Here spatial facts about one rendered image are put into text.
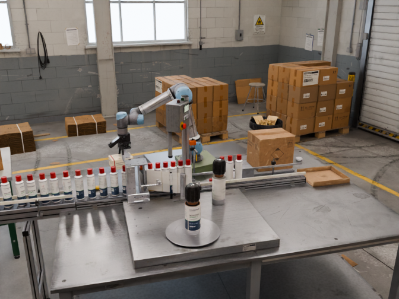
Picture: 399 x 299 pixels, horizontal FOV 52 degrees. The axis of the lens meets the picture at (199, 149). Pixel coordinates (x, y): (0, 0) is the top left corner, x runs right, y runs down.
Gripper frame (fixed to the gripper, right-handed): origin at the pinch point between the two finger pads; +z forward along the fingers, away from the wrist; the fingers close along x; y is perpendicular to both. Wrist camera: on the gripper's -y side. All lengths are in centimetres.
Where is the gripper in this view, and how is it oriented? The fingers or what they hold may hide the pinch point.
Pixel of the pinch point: (120, 159)
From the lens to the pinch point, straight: 311.2
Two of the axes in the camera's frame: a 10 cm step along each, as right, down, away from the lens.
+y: 9.1, -1.3, 3.9
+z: -0.1, 9.4, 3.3
